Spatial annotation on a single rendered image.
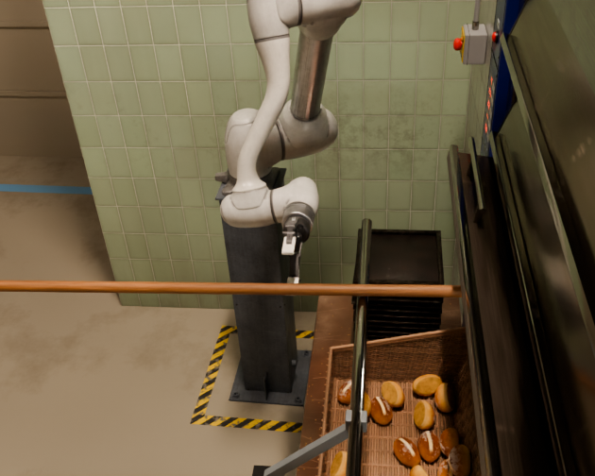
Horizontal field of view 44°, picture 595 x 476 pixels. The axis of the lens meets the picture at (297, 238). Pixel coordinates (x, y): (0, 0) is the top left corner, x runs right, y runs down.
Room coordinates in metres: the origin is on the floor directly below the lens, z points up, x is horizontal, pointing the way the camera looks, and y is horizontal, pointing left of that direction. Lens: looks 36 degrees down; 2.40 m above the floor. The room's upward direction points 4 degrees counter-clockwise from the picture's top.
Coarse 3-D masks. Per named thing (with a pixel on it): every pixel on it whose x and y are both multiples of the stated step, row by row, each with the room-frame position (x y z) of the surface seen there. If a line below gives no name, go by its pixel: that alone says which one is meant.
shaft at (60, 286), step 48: (0, 288) 1.50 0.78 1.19; (48, 288) 1.49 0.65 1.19; (96, 288) 1.47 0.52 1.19; (144, 288) 1.46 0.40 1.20; (192, 288) 1.44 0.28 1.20; (240, 288) 1.43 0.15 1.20; (288, 288) 1.41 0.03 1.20; (336, 288) 1.40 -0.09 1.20; (384, 288) 1.38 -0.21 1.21; (432, 288) 1.37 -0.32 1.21
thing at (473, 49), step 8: (480, 24) 2.30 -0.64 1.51; (464, 32) 2.25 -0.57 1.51; (472, 32) 2.23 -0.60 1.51; (480, 32) 2.23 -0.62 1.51; (464, 40) 2.22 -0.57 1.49; (472, 40) 2.21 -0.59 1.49; (480, 40) 2.21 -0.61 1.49; (464, 48) 2.22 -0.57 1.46; (472, 48) 2.21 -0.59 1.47; (480, 48) 2.21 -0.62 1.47; (464, 56) 2.22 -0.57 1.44; (472, 56) 2.21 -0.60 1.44; (480, 56) 2.21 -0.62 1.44
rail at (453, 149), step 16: (464, 208) 1.38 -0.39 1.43; (464, 224) 1.32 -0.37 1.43; (464, 240) 1.26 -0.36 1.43; (464, 256) 1.21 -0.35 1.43; (464, 272) 1.17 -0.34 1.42; (480, 320) 1.01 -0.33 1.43; (480, 336) 0.97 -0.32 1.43; (480, 352) 0.93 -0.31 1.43; (480, 368) 0.89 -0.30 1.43; (480, 384) 0.85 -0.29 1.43; (480, 400) 0.82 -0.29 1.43; (480, 416) 0.80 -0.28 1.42; (496, 432) 0.75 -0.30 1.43; (496, 448) 0.72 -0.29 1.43; (496, 464) 0.69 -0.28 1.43
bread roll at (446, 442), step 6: (444, 432) 1.38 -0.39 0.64; (450, 432) 1.37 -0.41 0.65; (456, 432) 1.37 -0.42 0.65; (444, 438) 1.35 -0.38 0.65; (450, 438) 1.35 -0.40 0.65; (456, 438) 1.35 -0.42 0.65; (444, 444) 1.34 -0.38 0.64; (450, 444) 1.33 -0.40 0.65; (456, 444) 1.33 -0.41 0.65; (444, 450) 1.32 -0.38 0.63
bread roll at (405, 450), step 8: (400, 440) 1.36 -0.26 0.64; (408, 440) 1.36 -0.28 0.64; (400, 448) 1.34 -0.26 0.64; (408, 448) 1.33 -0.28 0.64; (416, 448) 1.34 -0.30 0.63; (400, 456) 1.32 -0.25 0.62; (408, 456) 1.31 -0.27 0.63; (416, 456) 1.31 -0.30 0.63; (408, 464) 1.30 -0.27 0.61; (416, 464) 1.30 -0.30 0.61
